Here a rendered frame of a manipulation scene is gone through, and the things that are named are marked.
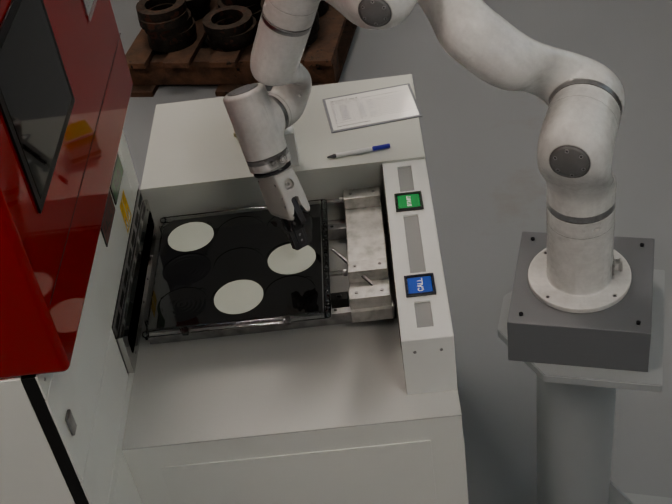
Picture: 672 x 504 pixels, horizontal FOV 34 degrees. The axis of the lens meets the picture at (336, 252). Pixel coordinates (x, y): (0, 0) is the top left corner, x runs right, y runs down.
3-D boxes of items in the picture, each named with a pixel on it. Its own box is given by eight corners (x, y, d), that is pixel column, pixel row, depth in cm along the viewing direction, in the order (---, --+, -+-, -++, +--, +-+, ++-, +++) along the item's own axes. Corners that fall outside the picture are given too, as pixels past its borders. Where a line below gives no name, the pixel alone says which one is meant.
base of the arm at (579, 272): (626, 242, 210) (631, 166, 198) (635, 312, 196) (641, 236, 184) (526, 244, 213) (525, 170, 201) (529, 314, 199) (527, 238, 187)
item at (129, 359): (126, 374, 211) (114, 339, 205) (150, 233, 244) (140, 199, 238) (135, 373, 210) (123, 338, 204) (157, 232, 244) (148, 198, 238)
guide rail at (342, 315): (150, 344, 220) (146, 333, 218) (151, 337, 222) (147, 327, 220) (395, 318, 217) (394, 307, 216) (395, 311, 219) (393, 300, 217)
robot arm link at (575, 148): (620, 184, 194) (627, 71, 179) (604, 252, 182) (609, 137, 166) (553, 177, 198) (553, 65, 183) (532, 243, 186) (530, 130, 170)
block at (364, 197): (345, 209, 237) (343, 198, 235) (344, 200, 240) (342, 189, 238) (381, 205, 236) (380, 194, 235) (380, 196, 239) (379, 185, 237)
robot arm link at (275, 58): (310, -22, 195) (273, 100, 217) (251, 9, 185) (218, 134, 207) (348, 6, 192) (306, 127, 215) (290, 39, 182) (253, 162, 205)
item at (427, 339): (407, 396, 201) (400, 342, 192) (387, 214, 244) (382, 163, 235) (457, 390, 201) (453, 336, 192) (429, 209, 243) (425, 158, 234)
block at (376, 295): (350, 310, 212) (349, 298, 210) (350, 298, 215) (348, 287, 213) (391, 305, 212) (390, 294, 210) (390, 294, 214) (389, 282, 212)
